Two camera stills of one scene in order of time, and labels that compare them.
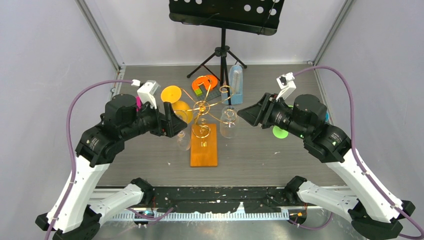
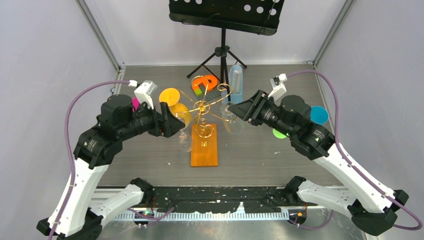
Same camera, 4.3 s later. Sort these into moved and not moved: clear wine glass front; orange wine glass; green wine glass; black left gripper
Moved: clear wine glass front
Not moved: green wine glass; black left gripper; orange wine glass
